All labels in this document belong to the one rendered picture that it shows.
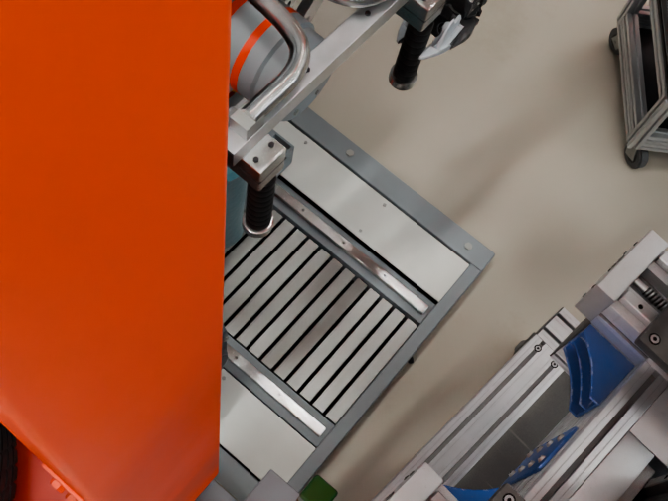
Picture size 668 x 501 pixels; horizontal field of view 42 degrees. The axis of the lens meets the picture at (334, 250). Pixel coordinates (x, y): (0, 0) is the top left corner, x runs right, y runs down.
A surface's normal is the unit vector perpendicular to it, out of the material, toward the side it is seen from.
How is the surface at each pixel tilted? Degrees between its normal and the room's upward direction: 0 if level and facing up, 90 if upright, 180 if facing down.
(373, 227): 0
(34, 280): 90
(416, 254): 0
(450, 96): 0
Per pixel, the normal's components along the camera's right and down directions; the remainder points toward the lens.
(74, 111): 0.76, 0.62
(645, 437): 0.12, -0.39
